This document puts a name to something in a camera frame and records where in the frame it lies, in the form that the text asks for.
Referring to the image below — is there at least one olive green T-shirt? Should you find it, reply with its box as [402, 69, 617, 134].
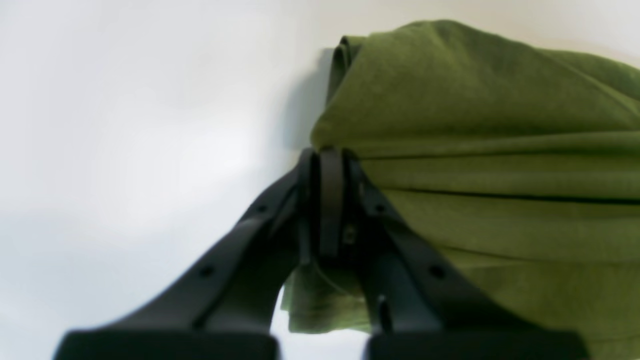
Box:
[310, 20, 640, 360]

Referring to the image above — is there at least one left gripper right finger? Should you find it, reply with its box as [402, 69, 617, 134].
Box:
[318, 148, 590, 360]

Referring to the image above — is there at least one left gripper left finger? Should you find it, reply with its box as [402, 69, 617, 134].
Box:
[54, 149, 318, 360]

